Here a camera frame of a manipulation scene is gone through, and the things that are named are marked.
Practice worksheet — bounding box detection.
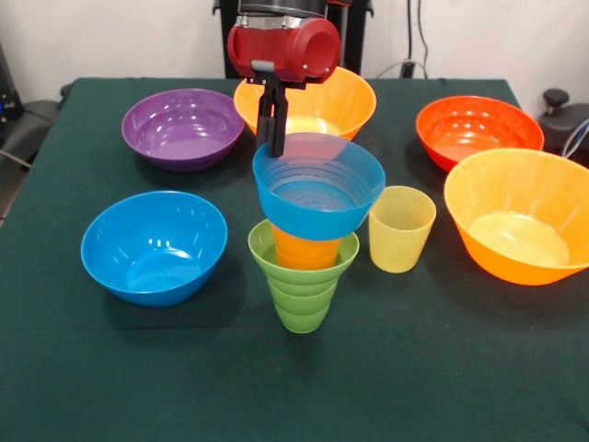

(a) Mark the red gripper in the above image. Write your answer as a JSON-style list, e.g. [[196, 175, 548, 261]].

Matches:
[[226, 17, 342, 159]]

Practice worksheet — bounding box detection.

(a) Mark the shallow translucent blue bowl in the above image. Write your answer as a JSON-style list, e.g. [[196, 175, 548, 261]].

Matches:
[[251, 132, 387, 242]]

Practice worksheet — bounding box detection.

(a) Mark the green plastic bowl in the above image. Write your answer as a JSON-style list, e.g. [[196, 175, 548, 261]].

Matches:
[[248, 218, 361, 291]]

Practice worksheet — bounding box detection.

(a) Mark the orange plastic cup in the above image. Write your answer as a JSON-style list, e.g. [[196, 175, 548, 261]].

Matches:
[[271, 224, 344, 272]]

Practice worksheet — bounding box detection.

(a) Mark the round blue plastic bowl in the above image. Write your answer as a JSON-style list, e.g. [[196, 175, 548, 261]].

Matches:
[[80, 191, 229, 308]]

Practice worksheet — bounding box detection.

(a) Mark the green plastic cup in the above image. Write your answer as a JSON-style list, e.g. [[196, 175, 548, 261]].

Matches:
[[271, 275, 340, 334]]

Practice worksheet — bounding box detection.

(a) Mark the large orange plastic bowl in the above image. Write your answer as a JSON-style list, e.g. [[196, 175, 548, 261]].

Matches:
[[444, 147, 589, 286], [233, 66, 377, 142]]

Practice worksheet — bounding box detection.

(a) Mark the purple plastic bowl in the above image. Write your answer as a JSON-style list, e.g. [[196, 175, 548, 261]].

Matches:
[[121, 88, 246, 174]]

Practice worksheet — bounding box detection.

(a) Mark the yellow plastic cup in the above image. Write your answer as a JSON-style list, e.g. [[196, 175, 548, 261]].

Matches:
[[367, 185, 437, 274]]

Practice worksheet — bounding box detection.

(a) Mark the red plastic bowl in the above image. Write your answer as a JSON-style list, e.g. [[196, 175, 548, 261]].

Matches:
[[415, 95, 546, 174]]

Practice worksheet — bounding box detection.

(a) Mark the black office chair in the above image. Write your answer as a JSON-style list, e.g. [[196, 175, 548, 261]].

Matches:
[[0, 82, 75, 222]]

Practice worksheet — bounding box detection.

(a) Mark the black computer case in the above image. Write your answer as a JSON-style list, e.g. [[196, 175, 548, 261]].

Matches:
[[0, 43, 24, 144]]

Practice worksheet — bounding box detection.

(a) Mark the dark green tablecloth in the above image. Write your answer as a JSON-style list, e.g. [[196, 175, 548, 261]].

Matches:
[[0, 76, 589, 442]]

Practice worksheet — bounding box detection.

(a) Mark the black chair with knob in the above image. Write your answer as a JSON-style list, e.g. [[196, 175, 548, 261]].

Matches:
[[538, 88, 589, 168]]

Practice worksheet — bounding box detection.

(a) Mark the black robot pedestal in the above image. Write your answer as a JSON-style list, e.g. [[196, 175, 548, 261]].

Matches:
[[213, 0, 375, 79]]

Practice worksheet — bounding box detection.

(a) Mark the black wall cable with plug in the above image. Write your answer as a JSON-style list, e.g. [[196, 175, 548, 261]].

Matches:
[[400, 0, 416, 78]]

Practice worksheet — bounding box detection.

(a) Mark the thin black wall cable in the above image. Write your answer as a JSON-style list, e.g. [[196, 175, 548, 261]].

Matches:
[[416, 0, 431, 64]]

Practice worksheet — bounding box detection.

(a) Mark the white blue cable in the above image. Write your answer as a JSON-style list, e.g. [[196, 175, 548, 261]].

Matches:
[[561, 117, 589, 158]]

